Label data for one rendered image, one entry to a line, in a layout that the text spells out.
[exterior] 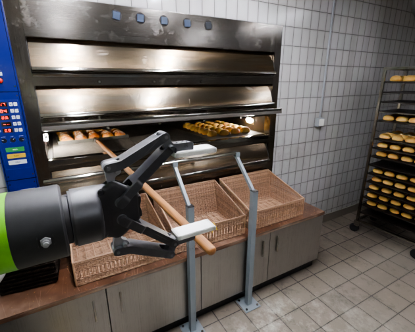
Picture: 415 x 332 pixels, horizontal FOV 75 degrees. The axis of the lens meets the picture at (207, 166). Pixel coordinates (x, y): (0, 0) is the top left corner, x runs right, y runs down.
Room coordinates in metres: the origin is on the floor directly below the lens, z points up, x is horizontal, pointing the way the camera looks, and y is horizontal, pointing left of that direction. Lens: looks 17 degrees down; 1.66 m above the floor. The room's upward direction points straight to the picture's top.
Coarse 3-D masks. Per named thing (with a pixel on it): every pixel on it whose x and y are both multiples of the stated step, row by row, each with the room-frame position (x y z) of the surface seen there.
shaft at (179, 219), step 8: (112, 152) 1.72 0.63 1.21; (128, 168) 1.39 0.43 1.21; (144, 184) 1.15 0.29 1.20; (152, 192) 1.06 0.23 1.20; (160, 200) 0.99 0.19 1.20; (168, 208) 0.92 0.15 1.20; (176, 216) 0.86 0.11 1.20; (184, 224) 0.80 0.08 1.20; (200, 240) 0.71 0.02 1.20; (208, 240) 0.71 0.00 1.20; (208, 248) 0.67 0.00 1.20
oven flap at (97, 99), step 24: (48, 96) 1.66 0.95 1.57; (72, 96) 1.73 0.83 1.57; (96, 96) 1.79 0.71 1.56; (120, 96) 1.86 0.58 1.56; (144, 96) 1.94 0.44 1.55; (168, 96) 2.03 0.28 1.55; (192, 96) 2.12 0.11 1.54; (216, 96) 2.22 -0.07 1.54; (240, 96) 2.33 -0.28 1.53; (264, 96) 2.45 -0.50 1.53
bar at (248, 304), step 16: (176, 160) 1.65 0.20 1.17; (192, 160) 1.69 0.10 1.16; (80, 176) 1.37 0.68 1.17; (96, 176) 1.41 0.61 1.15; (176, 176) 1.60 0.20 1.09; (256, 192) 1.67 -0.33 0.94; (192, 208) 1.44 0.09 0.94; (256, 208) 1.68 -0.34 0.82; (192, 240) 1.44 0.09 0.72; (192, 256) 1.44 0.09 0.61; (192, 272) 1.44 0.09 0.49; (192, 288) 1.44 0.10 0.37; (192, 304) 1.43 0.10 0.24; (240, 304) 1.67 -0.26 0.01; (256, 304) 1.66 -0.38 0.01; (192, 320) 1.43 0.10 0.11
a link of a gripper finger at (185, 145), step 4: (160, 132) 0.38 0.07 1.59; (184, 140) 0.40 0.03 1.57; (164, 144) 0.37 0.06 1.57; (168, 144) 0.37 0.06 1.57; (172, 144) 0.38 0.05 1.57; (176, 144) 0.38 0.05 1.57; (180, 144) 0.38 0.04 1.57; (184, 144) 0.39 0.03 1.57; (188, 144) 0.39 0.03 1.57; (192, 144) 0.39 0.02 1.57; (164, 148) 0.38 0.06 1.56; (180, 148) 0.38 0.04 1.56; (184, 148) 0.39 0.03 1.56; (188, 148) 0.39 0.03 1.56; (192, 148) 0.39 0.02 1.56
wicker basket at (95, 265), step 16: (144, 208) 1.84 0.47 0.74; (160, 224) 1.57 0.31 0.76; (112, 240) 1.65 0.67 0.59; (144, 240) 1.65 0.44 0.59; (80, 256) 1.47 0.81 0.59; (96, 256) 1.27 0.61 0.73; (112, 256) 1.31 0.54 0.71; (128, 256) 1.35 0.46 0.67; (144, 256) 1.40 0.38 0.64; (80, 272) 1.32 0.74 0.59; (96, 272) 1.27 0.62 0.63; (112, 272) 1.31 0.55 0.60
